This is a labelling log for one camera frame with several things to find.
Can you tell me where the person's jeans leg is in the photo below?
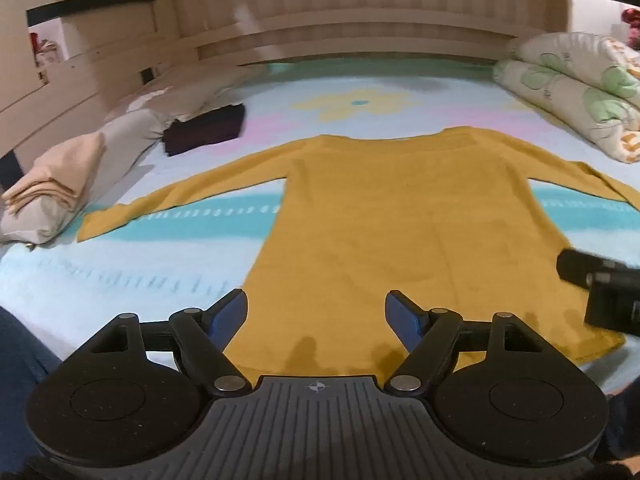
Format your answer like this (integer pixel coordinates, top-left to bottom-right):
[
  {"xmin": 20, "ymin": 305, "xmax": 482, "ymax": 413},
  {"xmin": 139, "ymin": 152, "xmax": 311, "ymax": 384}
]
[{"xmin": 0, "ymin": 305, "xmax": 68, "ymax": 463}]

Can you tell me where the wooden cabinet with black handles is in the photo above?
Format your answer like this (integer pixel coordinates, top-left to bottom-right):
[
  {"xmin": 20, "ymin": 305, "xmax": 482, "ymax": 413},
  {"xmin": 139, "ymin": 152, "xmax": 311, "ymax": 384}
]
[{"xmin": 0, "ymin": 0, "xmax": 201, "ymax": 161}]

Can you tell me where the peach folded cloth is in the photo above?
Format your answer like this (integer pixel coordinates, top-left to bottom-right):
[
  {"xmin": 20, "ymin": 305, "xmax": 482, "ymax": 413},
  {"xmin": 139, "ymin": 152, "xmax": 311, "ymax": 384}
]
[{"xmin": 1, "ymin": 132, "xmax": 107, "ymax": 215}]

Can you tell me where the dark folded garment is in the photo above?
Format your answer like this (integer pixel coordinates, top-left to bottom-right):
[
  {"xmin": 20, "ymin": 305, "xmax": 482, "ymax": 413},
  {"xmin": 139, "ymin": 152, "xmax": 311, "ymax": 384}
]
[{"xmin": 163, "ymin": 104, "xmax": 247, "ymax": 157}]

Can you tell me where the mustard yellow sweater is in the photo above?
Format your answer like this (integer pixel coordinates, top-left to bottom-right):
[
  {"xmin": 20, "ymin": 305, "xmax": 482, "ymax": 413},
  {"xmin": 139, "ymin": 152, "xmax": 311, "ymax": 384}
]
[{"xmin": 76, "ymin": 126, "xmax": 640, "ymax": 365}]

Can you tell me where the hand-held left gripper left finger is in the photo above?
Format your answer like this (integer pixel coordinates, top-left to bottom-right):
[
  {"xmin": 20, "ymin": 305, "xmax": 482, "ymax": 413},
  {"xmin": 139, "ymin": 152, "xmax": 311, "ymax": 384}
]
[{"xmin": 90, "ymin": 288, "xmax": 254, "ymax": 397}]

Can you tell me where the grey pillow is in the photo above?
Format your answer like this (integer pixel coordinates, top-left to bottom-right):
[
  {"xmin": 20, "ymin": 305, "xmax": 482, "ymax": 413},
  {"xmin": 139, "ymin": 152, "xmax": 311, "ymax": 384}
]
[{"xmin": 0, "ymin": 66, "xmax": 251, "ymax": 246}]

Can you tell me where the red flower bunch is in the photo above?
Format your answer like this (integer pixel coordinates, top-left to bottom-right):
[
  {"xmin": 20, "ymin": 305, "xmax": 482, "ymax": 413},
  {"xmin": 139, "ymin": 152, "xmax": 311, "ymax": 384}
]
[{"xmin": 621, "ymin": 7, "xmax": 640, "ymax": 48}]

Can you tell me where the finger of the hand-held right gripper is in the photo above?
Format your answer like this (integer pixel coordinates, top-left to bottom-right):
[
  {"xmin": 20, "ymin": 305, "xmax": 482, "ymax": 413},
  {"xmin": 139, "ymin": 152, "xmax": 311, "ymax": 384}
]
[{"xmin": 556, "ymin": 247, "xmax": 623, "ymax": 292}]

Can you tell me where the wooden headboard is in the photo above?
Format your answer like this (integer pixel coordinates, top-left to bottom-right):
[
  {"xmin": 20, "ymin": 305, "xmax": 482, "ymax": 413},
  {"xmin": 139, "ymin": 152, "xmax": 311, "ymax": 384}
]
[{"xmin": 167, "ymin": 0, "xmax": 573, "ymax": 68}]

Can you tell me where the flower print bed blanket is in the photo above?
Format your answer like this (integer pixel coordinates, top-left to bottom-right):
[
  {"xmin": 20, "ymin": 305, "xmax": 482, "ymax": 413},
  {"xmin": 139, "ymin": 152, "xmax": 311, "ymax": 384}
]
[{"xmin": 0, "ymin": 56, "xmax": 640, "ymax": 413}]

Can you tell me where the rolled floral quilt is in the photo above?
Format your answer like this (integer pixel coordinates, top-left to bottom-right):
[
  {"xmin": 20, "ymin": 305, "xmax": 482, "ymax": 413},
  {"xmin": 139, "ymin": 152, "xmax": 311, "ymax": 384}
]
[{"xmin": 491, "ymin": 31, "xmax": 640, "ymax": 164}]

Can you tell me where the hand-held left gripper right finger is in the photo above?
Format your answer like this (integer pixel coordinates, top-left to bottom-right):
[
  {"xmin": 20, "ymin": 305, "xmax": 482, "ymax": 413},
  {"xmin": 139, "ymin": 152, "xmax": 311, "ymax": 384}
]
[{"xmin": 384, "ymin": 289, "xmax": 552, "ymax": 397}]

